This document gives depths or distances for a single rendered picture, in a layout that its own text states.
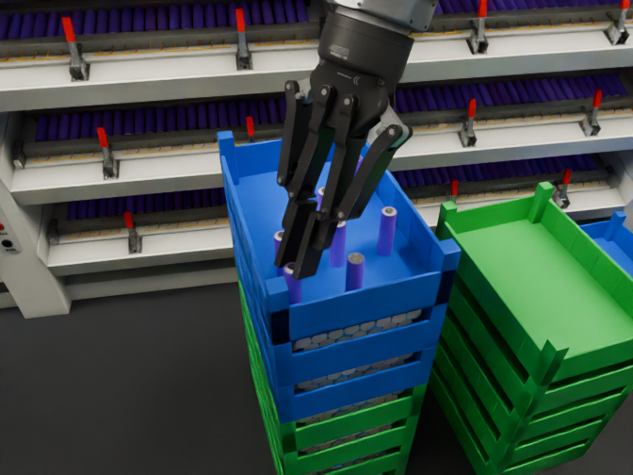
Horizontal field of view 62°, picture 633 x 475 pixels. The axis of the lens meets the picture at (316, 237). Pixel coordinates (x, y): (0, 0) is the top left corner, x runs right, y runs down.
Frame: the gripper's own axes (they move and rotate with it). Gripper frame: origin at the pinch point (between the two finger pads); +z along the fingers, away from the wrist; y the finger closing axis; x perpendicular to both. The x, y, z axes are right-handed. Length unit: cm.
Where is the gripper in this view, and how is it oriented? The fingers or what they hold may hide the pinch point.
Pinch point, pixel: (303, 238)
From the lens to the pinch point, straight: 50.9
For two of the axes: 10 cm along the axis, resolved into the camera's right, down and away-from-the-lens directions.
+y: 7.3, 4.6, -5.0
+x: 6.2, -1.3, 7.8
